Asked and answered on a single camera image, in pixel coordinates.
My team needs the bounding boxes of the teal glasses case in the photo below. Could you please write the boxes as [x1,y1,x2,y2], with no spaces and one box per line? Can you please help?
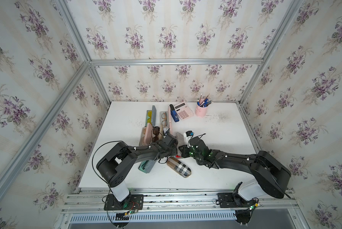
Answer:
[138,160,157,174]

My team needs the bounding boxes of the pink grey case back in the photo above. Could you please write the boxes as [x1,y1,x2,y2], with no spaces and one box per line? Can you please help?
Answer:
[159,106,172,128]

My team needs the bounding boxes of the pink glasses case left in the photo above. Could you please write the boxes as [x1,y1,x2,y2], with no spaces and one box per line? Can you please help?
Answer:
[139,123,153,146]

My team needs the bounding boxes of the blue stapler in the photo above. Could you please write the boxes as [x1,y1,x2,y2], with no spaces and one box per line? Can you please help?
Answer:
[170,104,180,122]

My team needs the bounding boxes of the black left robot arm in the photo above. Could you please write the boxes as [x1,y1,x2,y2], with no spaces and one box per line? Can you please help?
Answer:
[96,134,178,203]

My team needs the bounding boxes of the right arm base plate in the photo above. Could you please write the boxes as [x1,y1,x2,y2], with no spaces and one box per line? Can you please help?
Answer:
[216,193,259,209]

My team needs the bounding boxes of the pink case white glasses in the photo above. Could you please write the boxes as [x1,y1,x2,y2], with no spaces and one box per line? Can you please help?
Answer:
[163,127,170,136]

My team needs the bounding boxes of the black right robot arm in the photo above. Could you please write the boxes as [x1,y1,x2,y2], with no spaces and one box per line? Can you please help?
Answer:
[179,137,291,201]

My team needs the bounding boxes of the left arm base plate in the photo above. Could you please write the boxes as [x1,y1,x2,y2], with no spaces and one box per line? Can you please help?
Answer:
[104,194,144,211]

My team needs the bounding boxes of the brown sunglasses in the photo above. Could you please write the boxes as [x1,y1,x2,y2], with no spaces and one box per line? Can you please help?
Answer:
[152,127,160,142]

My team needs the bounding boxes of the brown frame glasses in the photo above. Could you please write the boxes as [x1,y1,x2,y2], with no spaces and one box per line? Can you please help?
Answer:
[161,112,168,127]

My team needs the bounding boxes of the grey glasses case red glasses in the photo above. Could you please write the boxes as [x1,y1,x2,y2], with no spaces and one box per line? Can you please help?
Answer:
[175,132,187,147]

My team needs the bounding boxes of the pink pen cup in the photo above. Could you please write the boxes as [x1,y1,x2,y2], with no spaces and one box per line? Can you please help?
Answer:
[195,106,208,117]

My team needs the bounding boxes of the pink calculator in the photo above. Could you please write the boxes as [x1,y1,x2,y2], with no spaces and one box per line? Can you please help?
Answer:
[174,102,194,120]

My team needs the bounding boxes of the grey case yellow lining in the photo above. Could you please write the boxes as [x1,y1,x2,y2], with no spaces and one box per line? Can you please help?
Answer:
[146,106,157,127]

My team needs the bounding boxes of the aluminium rail frame front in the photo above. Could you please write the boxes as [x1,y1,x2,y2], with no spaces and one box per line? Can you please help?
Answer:
[54,189,309,229]

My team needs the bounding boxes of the plaid glasses case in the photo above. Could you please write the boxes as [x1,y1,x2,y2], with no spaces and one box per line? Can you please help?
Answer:
[166,157,192,178]

